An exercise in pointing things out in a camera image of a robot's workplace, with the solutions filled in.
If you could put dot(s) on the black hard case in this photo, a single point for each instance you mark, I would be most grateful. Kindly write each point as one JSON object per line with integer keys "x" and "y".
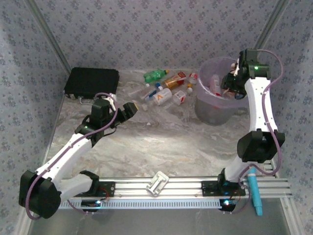
{"x": 91, "y": 82}

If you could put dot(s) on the white bottle orange V mark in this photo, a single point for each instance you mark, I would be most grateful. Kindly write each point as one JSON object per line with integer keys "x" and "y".
{"x": 163, "y": 96}

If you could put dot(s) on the controller board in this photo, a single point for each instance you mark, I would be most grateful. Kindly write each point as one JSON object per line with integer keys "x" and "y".
{"x": 90, "y": 203}
{"x": 227, "y": 204}

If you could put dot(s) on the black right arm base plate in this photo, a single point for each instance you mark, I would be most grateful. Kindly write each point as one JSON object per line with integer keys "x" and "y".
{"x": 209, "y": 188}

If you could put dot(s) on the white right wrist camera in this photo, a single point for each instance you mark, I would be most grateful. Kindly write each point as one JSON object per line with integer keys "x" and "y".
{"x": 236, "y": 70}

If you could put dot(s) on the clear bottle blue cap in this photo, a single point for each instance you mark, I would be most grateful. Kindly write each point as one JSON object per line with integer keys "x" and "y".
{"x": 158, "y": 85}

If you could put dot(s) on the right controller board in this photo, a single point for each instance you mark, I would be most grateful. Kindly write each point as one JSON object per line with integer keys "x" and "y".
{"x": 227, "y": 204}

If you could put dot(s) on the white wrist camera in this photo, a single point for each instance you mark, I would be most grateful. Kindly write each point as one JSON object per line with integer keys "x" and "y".
{"x": 112, "y": 101}
{"x": 236, "y": 70}

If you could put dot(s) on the amber juice bottle red label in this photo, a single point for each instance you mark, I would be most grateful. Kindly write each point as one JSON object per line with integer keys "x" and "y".
{"x": 174, "y": 81}

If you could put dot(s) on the white plastic bracket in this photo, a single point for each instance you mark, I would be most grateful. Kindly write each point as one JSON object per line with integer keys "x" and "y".
{"x": 157, "y": 183}

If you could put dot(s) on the silver metal mesh bin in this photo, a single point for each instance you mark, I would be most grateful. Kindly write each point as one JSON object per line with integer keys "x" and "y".
{"x": 210, "y": 117}

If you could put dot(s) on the aluminium rail beam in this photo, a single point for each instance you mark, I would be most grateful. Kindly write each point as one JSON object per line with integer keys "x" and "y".
{"x": 183, "y": 187}

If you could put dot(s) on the small bottle orange cap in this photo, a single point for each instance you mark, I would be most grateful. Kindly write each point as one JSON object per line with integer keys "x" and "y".
{"x": 193, "y": 77}

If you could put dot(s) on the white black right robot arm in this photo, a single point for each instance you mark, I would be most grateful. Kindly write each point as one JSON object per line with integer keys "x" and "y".
{"x": 259, "y": 105}

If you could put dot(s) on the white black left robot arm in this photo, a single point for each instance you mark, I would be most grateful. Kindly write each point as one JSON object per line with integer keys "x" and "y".
{"x": 61, "y": 156}

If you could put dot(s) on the clear bottle white cap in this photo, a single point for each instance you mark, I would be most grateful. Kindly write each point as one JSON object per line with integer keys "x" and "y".
{"x": 147, "y": 85}

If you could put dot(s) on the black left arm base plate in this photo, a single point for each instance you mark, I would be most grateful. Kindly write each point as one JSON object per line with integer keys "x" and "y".
{"x": 107, "y": 189}

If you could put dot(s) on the green plastic bottle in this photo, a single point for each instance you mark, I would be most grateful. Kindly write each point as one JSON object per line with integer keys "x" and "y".
{"x": 154, "y": 76}

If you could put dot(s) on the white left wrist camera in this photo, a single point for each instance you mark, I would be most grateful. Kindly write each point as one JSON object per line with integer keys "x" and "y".
{"x": 112, "y": 101}

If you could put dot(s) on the left controller board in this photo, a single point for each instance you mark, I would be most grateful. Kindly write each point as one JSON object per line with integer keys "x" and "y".
{"x": 90, "y": 203}

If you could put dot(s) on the red-white label bottle white cap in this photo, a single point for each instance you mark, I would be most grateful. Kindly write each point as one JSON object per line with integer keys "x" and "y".
{"x": 180, "y": 97}

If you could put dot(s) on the metal corner post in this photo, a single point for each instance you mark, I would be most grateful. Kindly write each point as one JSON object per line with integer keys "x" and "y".
{"x": 50, "y": 36}
{"x": 270, "y": 24}

